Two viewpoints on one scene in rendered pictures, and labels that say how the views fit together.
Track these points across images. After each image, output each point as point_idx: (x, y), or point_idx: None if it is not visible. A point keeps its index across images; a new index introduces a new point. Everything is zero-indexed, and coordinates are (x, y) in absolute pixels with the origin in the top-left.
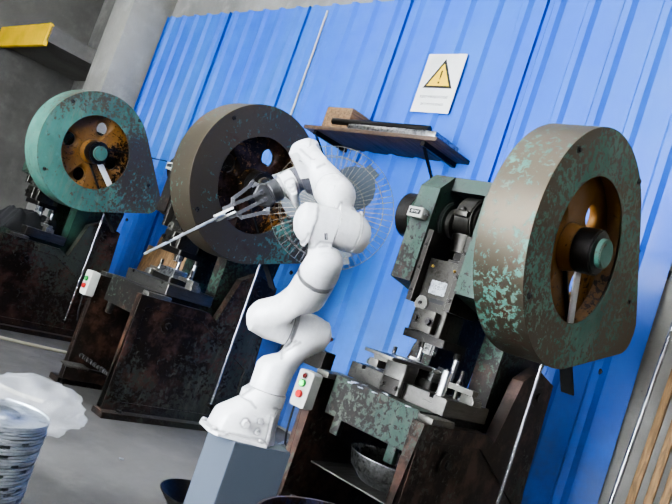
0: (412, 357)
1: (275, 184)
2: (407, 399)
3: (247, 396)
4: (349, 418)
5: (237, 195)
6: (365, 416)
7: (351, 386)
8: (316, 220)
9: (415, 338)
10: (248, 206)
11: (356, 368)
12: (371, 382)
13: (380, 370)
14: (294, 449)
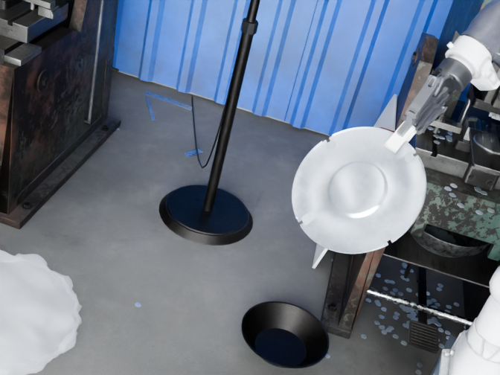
0: (469, 117)
1: (466, 75)
2: (499, 187)
3: (495, 359)
4: (440, 222)
5: (420, 110)
6: (463, 220)
7: (440, 191)
8: None
9: (492, 111)
10: (428, 115)
11: (422, 155)
12: (446, 170)
13: (444, 147)
14: (377, 261)
